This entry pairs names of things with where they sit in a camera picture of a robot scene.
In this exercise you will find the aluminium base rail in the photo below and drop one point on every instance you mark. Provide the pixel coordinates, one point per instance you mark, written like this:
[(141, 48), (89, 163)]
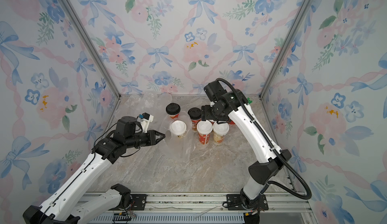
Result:
[(191, 208)]

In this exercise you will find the clear plastic carrier bag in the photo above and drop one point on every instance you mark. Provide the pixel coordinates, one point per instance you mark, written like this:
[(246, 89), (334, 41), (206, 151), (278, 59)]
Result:
[(178, 143)]

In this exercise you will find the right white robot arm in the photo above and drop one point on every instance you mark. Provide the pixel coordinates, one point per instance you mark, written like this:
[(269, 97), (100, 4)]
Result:
[(234, 107)]

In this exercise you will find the red cup white lid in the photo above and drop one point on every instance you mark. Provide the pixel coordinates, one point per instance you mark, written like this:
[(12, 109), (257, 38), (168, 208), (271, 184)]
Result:
[(204, 129)]

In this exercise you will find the red cup black lid left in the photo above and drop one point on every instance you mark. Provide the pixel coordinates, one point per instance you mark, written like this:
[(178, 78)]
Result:
[(173, 110)]

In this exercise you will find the red cup black lid right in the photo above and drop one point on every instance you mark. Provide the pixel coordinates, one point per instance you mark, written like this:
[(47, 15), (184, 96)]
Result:
[(195, 115)]

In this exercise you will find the red cup black lid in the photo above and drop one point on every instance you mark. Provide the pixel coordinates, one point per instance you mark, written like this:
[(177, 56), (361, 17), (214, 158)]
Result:
[(195, 115), (173, 110)]

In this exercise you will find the red straw holder cup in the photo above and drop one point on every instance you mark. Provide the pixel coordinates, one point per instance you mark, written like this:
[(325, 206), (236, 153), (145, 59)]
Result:
[(232, 122)]

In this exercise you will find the white lid cup right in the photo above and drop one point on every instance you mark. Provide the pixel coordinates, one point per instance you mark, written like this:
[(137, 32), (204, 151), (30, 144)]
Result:
[(220, 130)]

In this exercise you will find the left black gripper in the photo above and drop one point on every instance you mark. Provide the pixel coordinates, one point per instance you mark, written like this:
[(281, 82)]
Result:
[(153, 139)]

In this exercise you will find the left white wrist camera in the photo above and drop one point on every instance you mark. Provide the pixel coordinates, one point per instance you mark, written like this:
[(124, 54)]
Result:
[(145, 119)]

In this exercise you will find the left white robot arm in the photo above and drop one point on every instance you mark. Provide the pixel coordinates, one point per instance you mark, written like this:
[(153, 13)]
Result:
[(62, 208)]

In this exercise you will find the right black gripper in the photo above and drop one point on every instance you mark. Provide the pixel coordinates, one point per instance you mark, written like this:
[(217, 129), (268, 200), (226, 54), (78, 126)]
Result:
[(206, 113)]

